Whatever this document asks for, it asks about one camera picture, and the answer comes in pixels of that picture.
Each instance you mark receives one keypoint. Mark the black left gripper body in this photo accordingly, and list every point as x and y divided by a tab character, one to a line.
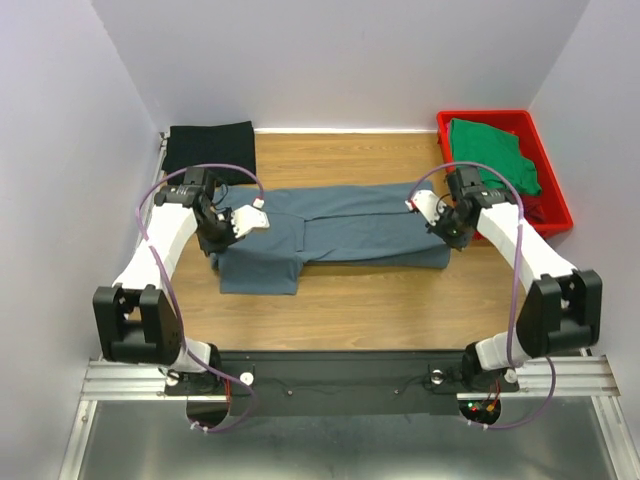
218	239

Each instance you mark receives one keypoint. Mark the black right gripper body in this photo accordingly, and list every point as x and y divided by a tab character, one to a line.
445	228

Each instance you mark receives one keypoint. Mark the blue-grey t-shirt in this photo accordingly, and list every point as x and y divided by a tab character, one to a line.
344	224

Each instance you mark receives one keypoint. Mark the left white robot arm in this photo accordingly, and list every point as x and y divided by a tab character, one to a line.
138	317

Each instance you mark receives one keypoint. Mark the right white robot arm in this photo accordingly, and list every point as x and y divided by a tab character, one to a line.
562	307

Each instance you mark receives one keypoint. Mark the dark red t-shirt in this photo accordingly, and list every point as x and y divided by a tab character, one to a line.
533	209

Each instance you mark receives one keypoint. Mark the green t-shirt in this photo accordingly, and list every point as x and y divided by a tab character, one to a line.
483	144

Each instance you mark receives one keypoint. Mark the black folded t-shirt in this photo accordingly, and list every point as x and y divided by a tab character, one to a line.
232	144

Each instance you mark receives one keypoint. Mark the red plastic bin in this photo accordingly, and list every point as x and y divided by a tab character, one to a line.
521	124

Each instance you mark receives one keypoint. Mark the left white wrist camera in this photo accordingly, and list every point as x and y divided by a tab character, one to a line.
250	217

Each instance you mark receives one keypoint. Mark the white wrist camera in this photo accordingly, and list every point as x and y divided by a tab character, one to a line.
250	217
428	204

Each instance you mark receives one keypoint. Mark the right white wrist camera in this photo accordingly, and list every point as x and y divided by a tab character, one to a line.
428	204

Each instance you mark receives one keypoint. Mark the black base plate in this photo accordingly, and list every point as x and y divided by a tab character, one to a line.
339	384

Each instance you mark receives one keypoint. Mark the aluminium frame rail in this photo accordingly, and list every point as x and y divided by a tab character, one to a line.
576	376

